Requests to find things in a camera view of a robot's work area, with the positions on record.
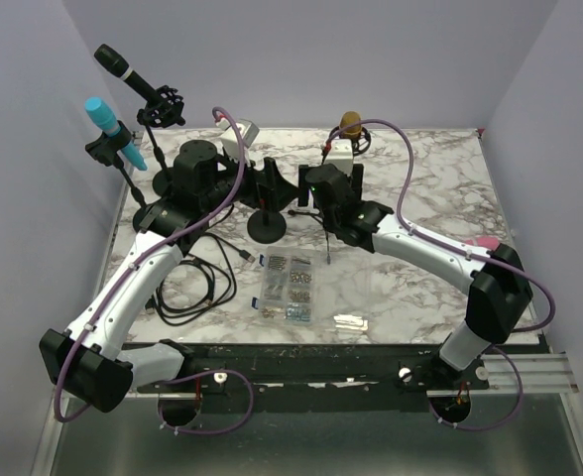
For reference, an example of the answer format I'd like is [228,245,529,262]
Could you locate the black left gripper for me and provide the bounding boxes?
[201,147,300,213]

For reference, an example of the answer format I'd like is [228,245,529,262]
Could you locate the black round-base mic stand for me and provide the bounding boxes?
[247,199,287,244]

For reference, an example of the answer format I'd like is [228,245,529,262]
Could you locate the black tripod shock-mount stand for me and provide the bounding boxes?
[289,111,372,265]

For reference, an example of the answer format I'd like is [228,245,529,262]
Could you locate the gold microphone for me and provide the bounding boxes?
[339,111,363,142]

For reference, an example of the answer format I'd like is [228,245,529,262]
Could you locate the pink microphone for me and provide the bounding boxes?
[464,236,500,250]

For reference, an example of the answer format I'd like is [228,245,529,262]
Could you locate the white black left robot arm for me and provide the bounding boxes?
[39,140,298,413]

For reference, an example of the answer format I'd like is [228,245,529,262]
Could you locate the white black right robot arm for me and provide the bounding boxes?
[304,164,533,389]

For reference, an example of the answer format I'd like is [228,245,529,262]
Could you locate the black clip round-base stand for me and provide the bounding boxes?
[83,126,159,235]

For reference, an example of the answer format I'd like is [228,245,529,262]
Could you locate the blue microphone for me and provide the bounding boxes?
[84,96,148,171]

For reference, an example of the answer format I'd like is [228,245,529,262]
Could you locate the black microphone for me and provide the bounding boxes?
[93,44,162,105]

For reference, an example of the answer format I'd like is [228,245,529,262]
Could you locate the clear plastic screw box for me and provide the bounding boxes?
[250,245,372,331]

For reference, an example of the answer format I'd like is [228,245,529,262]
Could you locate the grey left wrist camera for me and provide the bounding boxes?
[220,118,260,163]

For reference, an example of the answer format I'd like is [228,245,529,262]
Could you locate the black usb cable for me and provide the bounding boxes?
[145,232,256,327]

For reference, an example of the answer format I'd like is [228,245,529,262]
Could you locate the black shock-mount round-base stand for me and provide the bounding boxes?
[136,85,187,192]

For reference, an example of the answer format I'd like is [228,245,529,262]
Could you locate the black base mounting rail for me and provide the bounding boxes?
[75,339,553,416]

